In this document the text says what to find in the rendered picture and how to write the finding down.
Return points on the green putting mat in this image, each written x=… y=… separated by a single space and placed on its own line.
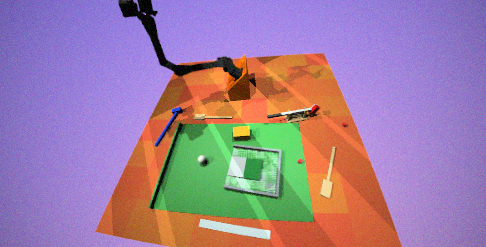
x=191 y=187

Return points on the yellow block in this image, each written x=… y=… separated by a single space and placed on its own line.
x=241 y=133

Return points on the blue golf putter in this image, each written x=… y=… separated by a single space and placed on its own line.
x=175 y=111

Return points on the white golf ball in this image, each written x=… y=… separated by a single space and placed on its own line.
x=202 y=159

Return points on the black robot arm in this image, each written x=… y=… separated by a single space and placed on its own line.
x=129 y=8

